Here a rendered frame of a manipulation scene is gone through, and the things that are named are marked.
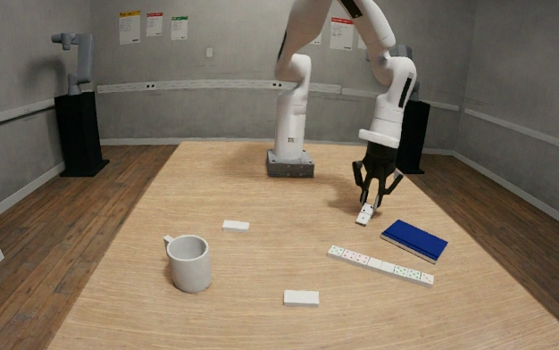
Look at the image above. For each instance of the white domino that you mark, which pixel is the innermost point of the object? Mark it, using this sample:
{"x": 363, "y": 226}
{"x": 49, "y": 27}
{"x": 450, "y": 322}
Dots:
{"x": 301, "y": 298}
{"x": 236, "y": 226}
{"x": 419, "y": 278}
{"x": 393, "y": 270}
{"x": 342, "y": 254}
{"x": 365, "y": 214}
{"x": 367, "y": 262}

